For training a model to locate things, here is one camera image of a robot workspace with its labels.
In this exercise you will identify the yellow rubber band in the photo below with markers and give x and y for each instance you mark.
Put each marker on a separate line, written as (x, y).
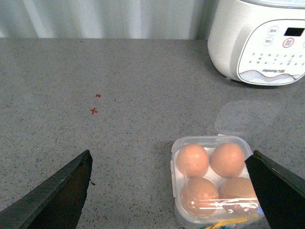
(237, 221)

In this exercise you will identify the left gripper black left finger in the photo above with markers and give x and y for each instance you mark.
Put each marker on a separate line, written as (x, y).
(56, 203)

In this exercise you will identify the white Joyoung blender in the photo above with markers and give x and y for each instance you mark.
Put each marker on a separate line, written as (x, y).
(259, 42)

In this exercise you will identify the brown egg back right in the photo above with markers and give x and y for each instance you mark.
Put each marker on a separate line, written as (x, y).
(227, 160)

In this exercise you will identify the brown egg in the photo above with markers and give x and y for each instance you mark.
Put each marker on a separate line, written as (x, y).
(227, 160)
(192, 161)
(198, 197)

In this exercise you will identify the brown egg front left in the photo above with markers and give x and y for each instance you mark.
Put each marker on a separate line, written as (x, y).
(198, 197)

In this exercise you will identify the brown egg back left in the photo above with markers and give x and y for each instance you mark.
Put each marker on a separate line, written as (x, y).
(192, 161)

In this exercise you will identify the blue rubber band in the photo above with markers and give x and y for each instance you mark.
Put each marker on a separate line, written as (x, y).
(216, 227)

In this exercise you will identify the clear plastic egg box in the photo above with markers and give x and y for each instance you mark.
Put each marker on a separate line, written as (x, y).
(188, 220)

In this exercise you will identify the brown egg carried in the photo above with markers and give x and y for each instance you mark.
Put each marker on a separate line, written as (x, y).
(238, 195)

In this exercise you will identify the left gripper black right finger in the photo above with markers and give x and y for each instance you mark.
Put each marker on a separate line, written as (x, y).
(280, 192)

